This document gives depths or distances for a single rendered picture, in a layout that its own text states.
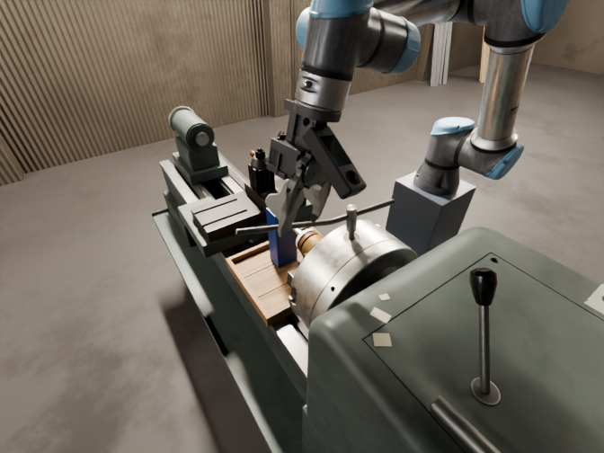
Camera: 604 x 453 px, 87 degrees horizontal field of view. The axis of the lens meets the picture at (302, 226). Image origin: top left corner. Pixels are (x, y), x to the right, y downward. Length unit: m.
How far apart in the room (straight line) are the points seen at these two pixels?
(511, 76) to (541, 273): 0.44
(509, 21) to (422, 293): 0.56
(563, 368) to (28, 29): 4.23
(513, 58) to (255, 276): 0.90
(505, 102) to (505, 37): 0.16
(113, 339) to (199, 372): 0.59
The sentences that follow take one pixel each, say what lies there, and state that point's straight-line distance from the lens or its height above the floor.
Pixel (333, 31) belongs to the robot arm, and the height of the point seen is 1.64.
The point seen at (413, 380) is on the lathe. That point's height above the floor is 1.25.
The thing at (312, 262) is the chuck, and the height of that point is 1.20.
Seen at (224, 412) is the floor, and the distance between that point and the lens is 1.85.
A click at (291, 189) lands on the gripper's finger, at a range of 0.48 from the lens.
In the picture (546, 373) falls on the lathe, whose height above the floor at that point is 1.25.
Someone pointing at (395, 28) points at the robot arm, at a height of 1.63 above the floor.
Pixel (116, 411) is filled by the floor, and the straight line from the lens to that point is 2.03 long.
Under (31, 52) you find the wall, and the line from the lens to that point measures 4.21.
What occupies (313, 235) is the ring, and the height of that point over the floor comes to 1.12.
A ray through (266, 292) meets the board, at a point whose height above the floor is 0.89.
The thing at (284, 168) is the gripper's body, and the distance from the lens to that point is 0.51.
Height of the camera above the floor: 1.69
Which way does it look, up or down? 39 degrees down
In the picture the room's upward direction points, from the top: straight up
